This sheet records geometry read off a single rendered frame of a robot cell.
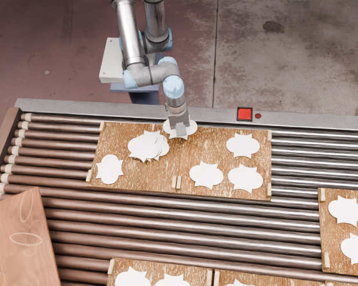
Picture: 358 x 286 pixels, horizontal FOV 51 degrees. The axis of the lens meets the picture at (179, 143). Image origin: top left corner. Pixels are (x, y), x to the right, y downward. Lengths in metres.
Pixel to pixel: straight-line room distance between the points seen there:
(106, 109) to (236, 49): 1.72
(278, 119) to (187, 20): 2.02
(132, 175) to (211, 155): 0.37
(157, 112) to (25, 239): 0.84
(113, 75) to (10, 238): 0.97
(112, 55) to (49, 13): 2.01
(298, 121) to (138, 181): 0.81
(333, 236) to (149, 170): 0.82
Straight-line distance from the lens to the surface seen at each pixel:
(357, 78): 3.37
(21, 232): 1.67
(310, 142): 1.83
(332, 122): 1.92
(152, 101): 2.26
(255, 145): 1.75
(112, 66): 2.14
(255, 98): 3.08
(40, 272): 1.59
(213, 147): 1.75
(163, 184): 1.68
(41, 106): 2.11
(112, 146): 1.82
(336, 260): 1.64
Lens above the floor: 2.47
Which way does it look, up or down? 60 degrees down
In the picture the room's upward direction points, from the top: 10 degrees counter-clockwise
